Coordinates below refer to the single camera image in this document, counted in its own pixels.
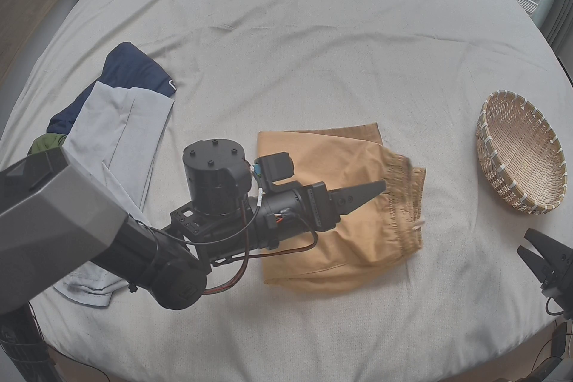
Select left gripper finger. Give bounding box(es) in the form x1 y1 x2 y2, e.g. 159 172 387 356
329 180 387 218

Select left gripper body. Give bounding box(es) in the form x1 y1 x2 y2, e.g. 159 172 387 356
257 182 342 247

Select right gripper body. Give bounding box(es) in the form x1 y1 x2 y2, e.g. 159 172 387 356
541 261 573 319

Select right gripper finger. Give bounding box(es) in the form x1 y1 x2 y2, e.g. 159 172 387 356
517 245 556 283
525 229 573 272

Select tan shorts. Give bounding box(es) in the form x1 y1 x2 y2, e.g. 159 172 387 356
256 122 427 295

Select round woven basket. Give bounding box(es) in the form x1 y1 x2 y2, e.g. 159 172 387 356
475 90 567 215

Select bed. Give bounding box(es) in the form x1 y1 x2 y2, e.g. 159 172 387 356
0 0 573 377

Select light grey garment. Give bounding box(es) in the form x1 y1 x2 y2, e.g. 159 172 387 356
53 82 175 308

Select dark blue garment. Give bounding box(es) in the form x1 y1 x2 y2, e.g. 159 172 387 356
46 41 176 137

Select green garment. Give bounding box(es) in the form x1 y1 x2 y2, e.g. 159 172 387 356
27 134 68 157

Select black cable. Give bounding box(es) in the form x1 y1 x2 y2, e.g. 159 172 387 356
544 299 566 319
204 228 319 296

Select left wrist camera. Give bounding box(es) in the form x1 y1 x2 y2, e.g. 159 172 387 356
252 152 297 194

